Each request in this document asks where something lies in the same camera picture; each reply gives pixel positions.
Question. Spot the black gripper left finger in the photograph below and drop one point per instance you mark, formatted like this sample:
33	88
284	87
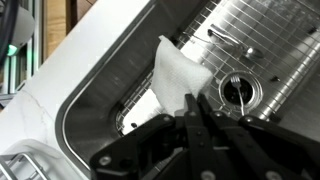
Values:
193	140

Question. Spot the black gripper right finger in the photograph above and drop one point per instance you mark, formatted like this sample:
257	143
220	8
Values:
253	143

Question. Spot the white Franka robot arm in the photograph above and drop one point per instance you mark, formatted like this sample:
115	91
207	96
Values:
20	26

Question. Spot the round sink drain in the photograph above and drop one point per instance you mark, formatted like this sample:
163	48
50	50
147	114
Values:
255	91

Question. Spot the stainless steel sink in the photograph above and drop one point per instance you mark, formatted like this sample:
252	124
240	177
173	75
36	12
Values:
110	86

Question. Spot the silver fork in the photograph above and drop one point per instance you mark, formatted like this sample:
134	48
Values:
237	83

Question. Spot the silver spoon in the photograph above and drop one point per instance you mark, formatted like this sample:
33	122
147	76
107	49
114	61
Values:
254	53

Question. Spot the silver tongs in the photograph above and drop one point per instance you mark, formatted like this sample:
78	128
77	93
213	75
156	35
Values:
223	33

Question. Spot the white rack drip tray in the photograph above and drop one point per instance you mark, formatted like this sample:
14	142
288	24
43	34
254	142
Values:
50	150

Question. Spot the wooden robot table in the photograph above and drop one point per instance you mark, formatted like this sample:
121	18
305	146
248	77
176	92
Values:
56	23

